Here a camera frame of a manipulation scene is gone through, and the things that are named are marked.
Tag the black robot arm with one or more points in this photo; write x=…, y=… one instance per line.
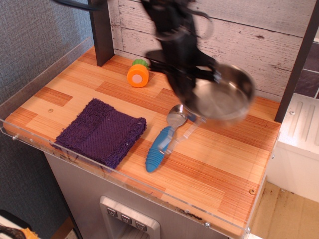
x=172, y=17

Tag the clear acrylic guard rail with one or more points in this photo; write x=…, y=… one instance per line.
x=215, y=177

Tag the white toy sink unit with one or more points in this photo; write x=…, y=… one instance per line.
x=294, y=165

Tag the dark left shelf post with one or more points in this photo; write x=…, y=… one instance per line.
x=101, y=29

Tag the silver steel pot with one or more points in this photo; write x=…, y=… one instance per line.
x=217, y=104

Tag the dark shelf post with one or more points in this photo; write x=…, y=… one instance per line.
x=101, y=29
x=299, y=63

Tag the orange toy carrot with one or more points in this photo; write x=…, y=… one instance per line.
x=138, y=73

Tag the orange object with black strap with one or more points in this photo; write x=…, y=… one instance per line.
x=18, y=233

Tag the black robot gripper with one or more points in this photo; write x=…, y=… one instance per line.
x=183, y=63

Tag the blue handled metal spoon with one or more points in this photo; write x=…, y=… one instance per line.
x=175, y=118

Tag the purple folded rag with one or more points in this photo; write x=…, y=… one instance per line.
x=102, y=133

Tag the grey toy fridge cabinet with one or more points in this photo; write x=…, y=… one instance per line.
x=83, y=190

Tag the dark right shelf post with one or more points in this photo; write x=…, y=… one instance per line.
x=299, y=63

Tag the silver dispenser button panel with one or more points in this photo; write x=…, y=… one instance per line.
x=127, y=220

